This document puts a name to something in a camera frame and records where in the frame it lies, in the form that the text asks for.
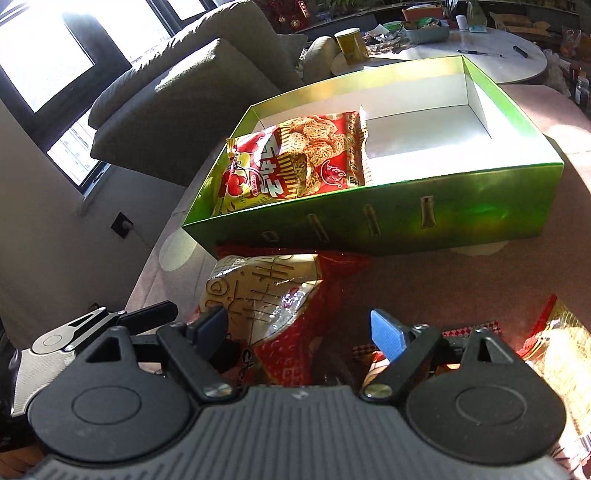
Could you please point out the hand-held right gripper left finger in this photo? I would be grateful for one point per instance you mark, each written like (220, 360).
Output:
(213, 325)

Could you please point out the teal basket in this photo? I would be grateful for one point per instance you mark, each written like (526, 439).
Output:
(425, 33)

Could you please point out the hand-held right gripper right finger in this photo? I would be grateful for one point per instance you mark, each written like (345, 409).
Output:
(385, 334)

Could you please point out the white round table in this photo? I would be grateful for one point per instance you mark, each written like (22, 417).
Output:
(461, 64)

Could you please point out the black marker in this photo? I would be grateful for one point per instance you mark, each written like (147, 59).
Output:
(520, 51)

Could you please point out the pen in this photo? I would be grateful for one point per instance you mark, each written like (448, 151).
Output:
(480, 53)

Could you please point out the red noodle snack packet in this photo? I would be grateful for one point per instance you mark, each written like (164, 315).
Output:
(286, 161)

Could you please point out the green cardboard box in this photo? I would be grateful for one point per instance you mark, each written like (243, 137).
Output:
(461, 207)

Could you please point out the red foil snack packet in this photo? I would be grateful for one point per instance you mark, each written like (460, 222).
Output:
(346, 272)

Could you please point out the grey sofa cushion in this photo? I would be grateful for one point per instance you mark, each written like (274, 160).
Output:
(194, 106)

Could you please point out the pile of crumpled wrappers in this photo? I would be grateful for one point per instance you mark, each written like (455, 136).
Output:
(388, 39)

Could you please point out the yellow snack packet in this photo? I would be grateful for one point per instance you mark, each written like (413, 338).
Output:
(568, 350)

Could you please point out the brown glass jar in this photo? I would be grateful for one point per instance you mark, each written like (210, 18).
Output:
(582, 92)

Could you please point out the beige and red snack packet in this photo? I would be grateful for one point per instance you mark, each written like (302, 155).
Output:
(258, 295)

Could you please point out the yellow can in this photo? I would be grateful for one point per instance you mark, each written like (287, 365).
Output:
(352, 46)

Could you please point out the grey sofa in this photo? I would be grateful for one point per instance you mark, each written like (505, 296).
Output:
(152, 55)

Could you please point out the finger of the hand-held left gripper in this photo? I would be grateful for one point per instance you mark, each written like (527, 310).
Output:
(152, 316)

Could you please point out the dark chocolate snack packet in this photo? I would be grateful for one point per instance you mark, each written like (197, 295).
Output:
(337, 367)

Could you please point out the dark framed window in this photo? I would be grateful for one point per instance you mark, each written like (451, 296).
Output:
(46, 60)

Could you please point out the red checkered snack packet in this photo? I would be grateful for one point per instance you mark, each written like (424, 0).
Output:
(471, 328)

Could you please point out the white cylinder container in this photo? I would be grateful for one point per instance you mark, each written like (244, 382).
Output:
(462, 23)

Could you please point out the plastic bag of oranges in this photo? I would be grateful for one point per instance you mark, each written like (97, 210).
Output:
(571, 42)

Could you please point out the open cardboard box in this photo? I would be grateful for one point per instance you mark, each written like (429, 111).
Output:
(519, 23)

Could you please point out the wall socket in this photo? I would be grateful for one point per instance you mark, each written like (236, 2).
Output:
(122, 225)

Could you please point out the orange box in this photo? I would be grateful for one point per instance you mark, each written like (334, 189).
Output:
(422, 14)

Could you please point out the small teal box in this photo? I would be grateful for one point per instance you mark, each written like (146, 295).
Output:
(478, 28)

